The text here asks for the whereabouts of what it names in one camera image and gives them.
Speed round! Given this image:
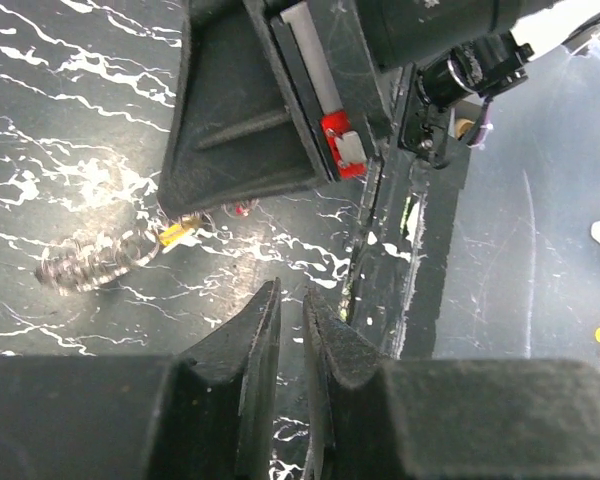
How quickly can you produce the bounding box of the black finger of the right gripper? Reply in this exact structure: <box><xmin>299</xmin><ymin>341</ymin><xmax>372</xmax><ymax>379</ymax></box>
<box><xmin>157</xmin><ymin>1</ymin><xmax>330</xmax><ymax>217</ymax></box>

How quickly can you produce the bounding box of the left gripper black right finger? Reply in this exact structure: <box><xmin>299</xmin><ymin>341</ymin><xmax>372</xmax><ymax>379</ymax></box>
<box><xmin>303</xmin><ymin>290</ymin><xmax>600</xmax><ymax>479</ymax></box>

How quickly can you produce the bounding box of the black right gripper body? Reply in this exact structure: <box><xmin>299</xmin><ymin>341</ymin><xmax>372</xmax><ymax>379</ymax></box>
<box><xmin>275</xmin><ymin>1</ymin><xmax>520</xmax><ymax>181</ymax></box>

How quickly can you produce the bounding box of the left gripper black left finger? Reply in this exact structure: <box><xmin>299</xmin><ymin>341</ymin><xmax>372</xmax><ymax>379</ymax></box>
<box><xmin>0</xmin><ymin>280</ymin><xmax>281</xmax><ymax>479</ymax></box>

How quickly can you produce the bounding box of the yellow key tag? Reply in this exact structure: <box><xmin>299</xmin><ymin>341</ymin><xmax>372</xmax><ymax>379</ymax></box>
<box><xmin>157</xmin><ymin>214</ymin><xmax>203</xmax><ymax>254</ymax></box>

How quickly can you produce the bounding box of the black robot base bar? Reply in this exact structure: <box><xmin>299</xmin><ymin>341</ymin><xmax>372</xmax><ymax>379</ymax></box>
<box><xmin>338</xmin><ymin>140</ymin><xmax>471</xmax><ymax>359</ymax></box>

